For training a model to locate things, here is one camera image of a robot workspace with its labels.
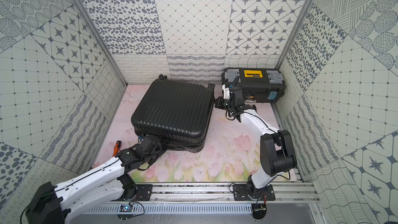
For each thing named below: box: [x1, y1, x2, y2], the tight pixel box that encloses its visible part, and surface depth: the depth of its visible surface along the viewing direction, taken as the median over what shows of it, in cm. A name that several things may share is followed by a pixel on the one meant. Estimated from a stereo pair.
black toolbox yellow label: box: [221, 67, 286, 104], surface depth 103 cm
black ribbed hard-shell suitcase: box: [130, 74, 216, 153], surface depth 83 cm
